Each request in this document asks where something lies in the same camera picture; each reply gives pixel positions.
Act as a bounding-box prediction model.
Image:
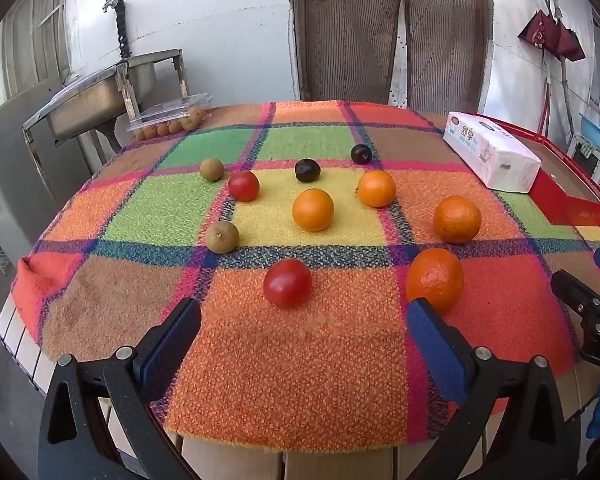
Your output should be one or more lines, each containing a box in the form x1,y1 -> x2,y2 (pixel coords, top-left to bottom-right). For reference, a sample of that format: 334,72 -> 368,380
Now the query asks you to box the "white tissue pack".
442,111 -> 542,193

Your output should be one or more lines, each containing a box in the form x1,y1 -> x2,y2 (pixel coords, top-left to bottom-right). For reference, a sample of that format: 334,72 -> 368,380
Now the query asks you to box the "black faucet hose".
114,2 -> 133,61

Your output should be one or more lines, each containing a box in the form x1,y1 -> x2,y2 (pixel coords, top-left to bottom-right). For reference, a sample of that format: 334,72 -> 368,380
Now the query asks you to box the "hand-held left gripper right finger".
406,297 -> 581,480

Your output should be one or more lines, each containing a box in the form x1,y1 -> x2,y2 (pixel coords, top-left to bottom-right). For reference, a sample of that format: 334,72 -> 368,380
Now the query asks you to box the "dark red folded umbrella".
517,10 -> 587,63

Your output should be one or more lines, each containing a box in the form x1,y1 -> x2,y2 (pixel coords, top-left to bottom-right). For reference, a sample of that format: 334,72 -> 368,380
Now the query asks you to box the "small orange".
292,188 -> 335,232
357,170 -> 397,208
433,195 -> 482,245
405,247 -> 465,313
182,106 -> 206,130

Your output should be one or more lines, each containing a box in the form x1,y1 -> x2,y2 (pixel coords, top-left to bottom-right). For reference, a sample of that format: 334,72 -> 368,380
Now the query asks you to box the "metal sink on stand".
21,49 -> 188,148

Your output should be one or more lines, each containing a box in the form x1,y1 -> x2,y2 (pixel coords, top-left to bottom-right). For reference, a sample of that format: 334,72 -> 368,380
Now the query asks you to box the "grey rounded panel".
0,77 -> 111,261

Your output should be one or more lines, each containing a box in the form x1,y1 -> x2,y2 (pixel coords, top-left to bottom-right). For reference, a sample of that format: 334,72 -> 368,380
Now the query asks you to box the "red cardboard box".
467,112 -> 600,227

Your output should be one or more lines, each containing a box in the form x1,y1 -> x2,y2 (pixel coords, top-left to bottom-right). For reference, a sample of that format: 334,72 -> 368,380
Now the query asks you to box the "clear plastic container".
126,92 -> 213,133

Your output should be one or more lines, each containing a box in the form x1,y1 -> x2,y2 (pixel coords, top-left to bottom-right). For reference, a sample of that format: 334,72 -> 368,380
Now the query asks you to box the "red pipe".
539,80 -> 553,133

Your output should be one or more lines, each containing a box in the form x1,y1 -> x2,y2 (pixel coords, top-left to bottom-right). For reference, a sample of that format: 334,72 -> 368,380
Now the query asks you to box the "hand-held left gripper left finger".
37,297 -> 203,480

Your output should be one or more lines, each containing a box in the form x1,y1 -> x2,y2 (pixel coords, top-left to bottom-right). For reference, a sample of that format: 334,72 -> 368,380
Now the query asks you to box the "colourful plaid blanket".
11,100 -> 600,448

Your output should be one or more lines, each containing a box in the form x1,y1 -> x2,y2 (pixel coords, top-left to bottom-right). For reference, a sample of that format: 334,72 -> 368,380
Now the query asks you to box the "pale wooden pole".
542,0 -> 576,136

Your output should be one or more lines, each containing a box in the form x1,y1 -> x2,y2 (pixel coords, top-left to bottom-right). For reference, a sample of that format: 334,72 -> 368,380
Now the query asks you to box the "grey panelled door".
0,0 -> 73,98

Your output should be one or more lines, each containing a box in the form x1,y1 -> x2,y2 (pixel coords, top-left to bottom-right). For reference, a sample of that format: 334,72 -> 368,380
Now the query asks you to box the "row of small longans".
132,115 -> 193,142

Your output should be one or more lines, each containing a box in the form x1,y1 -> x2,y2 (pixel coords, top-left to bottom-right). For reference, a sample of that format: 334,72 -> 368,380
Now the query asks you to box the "red cherry tomato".
228,170 -> 261,203
263,258 -> 313,309

